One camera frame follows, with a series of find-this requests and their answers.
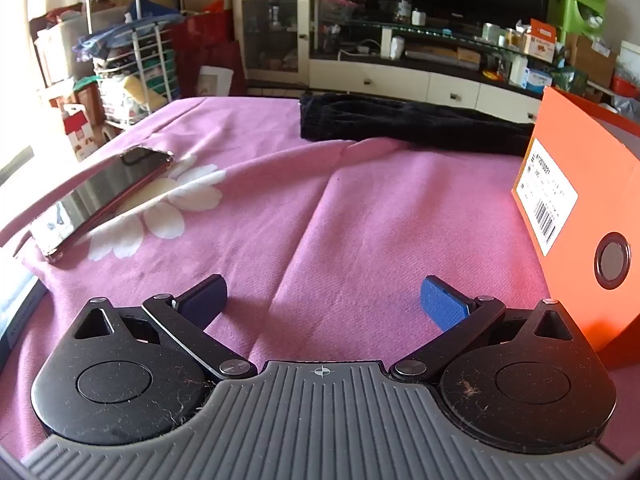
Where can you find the orange and white medicine box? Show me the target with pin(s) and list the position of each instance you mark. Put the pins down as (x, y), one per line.
(542, 42)

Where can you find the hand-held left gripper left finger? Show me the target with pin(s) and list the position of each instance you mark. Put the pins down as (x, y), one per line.
(202, 296)

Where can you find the clear plastic storage bin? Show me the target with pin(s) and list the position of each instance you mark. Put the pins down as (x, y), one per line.
(65, 45)

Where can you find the blue and white box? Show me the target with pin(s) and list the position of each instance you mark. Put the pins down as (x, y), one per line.
(537, 79)

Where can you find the white glass door cabinet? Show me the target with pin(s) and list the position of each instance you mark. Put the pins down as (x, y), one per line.
(270, 35)

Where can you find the green plastic stacking rack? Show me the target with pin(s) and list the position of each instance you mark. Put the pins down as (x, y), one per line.
(567, 5)

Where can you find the green snack bag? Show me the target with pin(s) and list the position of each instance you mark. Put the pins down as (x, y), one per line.
(570, 81)

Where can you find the red and white carton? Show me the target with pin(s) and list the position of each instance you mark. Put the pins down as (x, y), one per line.
(77, 132)

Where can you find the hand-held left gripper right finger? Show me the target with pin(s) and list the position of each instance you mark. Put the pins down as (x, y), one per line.
(442, 301)

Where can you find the brown cardboard box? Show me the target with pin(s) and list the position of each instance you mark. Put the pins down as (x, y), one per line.
(595, 60)

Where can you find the orange cardboard box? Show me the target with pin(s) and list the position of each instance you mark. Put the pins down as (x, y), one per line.
(600, 170)

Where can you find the pink flower printed blanket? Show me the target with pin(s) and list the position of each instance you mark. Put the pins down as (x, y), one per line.
(325, 220)

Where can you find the red shopping bag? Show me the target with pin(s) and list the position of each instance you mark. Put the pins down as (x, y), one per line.
(210, 40)

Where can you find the white television stand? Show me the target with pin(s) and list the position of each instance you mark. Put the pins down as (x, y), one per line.
(400, 82)

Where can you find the black cloth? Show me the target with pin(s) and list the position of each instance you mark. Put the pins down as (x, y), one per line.
(400, 120)

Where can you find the smartphone with dark screen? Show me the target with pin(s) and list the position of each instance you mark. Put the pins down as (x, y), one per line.
(100, 195)

